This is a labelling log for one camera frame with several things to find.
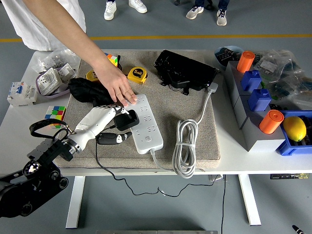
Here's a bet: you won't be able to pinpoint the person's white shoe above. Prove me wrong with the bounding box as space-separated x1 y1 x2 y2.
128 0 148 14
103 0 117 20

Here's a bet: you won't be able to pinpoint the light blue bowl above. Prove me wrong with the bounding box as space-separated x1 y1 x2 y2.
214 45 244 70

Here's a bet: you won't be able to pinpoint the white power strip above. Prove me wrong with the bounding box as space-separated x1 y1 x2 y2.
124 93 164 155

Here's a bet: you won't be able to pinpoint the orange cylinder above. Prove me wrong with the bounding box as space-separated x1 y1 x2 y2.
258 109 285 135
236 50 256 73

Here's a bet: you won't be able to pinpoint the white table leg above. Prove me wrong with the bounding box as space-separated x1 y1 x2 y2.
238 174 262 226
65 175 85 229

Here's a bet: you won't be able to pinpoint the yellow tape measure 5m label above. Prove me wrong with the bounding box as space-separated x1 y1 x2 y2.
127 66 149 85

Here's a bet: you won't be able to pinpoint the colourful puzzle cube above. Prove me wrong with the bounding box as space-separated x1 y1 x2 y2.
44 105 67 129
104 52 119 68

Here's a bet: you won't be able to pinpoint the person's grey shoe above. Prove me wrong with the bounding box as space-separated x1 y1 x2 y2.
215 9 227 26
185 6 204 20

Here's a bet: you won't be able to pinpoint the black circuit boards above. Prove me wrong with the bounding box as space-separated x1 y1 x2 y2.
216 48 242 61

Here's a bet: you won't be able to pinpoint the black table control panel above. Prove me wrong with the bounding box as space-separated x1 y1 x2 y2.
270 173 308 180

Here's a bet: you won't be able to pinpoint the black cloth pouch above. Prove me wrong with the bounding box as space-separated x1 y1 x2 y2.
67 77 115 108

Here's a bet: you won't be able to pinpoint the person's left hand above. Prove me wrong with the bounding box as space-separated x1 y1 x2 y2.
92 62 137 107

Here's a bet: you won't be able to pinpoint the white coiled power cord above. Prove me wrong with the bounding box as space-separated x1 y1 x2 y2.
149 81 219 180

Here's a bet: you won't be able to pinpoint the thin black adapter cord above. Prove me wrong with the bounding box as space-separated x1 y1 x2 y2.
94 124 221 197

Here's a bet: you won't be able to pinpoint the clear bags of electronic parts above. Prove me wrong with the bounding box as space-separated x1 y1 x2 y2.
253 49 312 112

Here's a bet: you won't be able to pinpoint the yellow tape measure black window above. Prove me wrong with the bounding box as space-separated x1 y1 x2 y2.
85 70 100 83

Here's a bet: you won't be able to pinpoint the blue plastic bin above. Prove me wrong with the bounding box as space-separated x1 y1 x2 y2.
275 110 312 156

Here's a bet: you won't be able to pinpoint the grey-brown mat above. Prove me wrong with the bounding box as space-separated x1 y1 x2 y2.
53 50 221 171

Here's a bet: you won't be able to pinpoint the yellow lemon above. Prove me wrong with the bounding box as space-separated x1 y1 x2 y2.
282 116 307 142

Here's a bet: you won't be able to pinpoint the white circuit breaker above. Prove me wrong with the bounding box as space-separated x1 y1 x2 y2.
6 81 38 108

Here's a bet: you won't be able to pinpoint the clear bags of small parts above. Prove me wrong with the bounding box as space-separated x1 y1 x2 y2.
36 47 82 74

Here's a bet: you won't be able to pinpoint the blue block with knob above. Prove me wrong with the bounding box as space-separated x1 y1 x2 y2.
247 88 272 112
240 69 263 93

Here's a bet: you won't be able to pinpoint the black hanging cable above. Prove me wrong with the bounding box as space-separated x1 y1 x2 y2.
220 174 226 234

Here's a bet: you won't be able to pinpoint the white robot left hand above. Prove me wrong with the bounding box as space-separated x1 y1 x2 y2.
72 104 133 147

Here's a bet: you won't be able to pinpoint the black plug adapter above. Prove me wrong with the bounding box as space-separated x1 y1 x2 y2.
114 109 140 132

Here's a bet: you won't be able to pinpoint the glossy black box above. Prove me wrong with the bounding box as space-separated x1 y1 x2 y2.
153 49 219 91

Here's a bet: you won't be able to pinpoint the black bracket with straps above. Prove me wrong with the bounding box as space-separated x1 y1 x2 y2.
159 73 191 96

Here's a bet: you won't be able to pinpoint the grey box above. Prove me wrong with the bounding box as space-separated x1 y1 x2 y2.
240 111 286 152
231 92 254 127
224 60 263 98

